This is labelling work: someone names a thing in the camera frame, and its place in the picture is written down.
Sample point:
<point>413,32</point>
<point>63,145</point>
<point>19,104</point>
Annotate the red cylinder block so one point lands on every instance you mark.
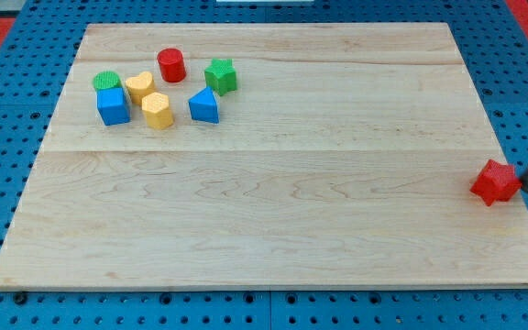
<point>171,65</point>

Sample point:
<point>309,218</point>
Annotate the yellow hexagon block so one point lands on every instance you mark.
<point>156,110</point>

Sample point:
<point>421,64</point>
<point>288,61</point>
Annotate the yellow heart block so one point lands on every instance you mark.
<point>140,86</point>

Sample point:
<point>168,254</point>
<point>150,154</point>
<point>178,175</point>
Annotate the blue cube block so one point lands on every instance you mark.
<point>112,106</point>

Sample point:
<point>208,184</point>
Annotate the green star block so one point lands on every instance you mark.
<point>221,76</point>

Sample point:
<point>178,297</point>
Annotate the green cylinder block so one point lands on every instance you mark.
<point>106,80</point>

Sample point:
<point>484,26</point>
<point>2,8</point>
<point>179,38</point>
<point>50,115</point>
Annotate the wooden board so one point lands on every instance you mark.
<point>342,161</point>

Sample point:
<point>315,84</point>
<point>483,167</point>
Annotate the blue triangle block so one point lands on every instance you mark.
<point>203,106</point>

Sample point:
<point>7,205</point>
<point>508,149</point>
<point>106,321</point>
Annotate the red star block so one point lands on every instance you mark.
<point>496,182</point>

